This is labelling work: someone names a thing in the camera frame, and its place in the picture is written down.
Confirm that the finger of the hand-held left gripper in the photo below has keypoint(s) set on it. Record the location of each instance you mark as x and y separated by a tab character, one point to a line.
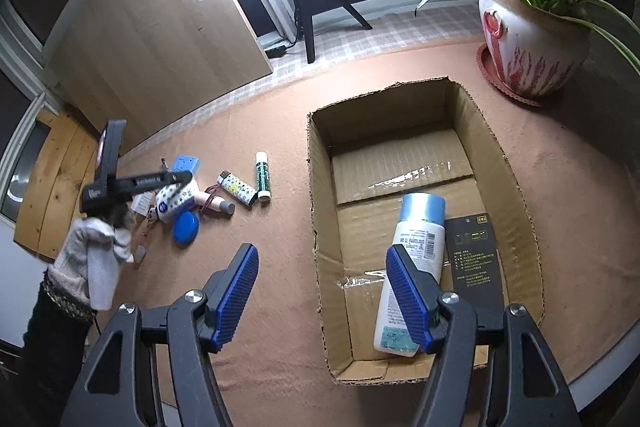
155	181

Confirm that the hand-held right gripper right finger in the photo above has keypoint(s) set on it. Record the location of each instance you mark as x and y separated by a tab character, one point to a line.
410	302

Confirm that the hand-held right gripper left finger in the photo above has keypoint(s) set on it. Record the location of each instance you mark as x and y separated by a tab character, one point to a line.
235	297

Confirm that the patterned tissue packet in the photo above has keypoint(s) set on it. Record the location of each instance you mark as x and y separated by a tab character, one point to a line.
172	202

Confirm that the blue round disc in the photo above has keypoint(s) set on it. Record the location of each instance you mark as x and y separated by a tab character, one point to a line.
185	229

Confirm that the small pink bottle grey cap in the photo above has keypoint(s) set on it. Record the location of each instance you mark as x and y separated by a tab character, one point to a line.
212	202

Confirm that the patterned lighter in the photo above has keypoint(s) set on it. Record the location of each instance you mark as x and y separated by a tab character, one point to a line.
237	188

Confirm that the cardboard box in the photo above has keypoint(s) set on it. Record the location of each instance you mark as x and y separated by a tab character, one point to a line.
380	187

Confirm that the person's left forearm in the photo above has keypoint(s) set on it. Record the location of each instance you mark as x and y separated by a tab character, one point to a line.
55	322

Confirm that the person's left hand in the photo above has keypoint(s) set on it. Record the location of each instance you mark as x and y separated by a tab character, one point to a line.
95	252

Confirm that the small blue box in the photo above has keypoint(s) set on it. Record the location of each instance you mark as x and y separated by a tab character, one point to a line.
186	164

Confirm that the small grey pad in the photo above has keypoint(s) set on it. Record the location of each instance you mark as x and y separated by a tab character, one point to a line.
140	254

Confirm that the white lotion bottle blue cap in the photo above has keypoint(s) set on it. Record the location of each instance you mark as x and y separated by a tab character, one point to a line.
417	227

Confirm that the black flat packet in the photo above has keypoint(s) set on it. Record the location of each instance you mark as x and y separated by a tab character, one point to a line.
472	257

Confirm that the green white lip balm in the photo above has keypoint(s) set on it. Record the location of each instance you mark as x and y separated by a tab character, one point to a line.
263	177

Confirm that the light wooden board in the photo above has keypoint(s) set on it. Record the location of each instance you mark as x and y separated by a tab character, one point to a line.
150	32

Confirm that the black power adapter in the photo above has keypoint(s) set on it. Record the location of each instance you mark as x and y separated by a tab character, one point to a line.
275	49

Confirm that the black tripod stand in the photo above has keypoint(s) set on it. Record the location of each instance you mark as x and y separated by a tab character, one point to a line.
308	32

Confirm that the red pot saucer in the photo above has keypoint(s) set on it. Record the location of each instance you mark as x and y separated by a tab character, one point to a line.
484	67

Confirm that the white red flower pot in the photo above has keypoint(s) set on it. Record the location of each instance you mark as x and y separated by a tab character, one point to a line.
530	47

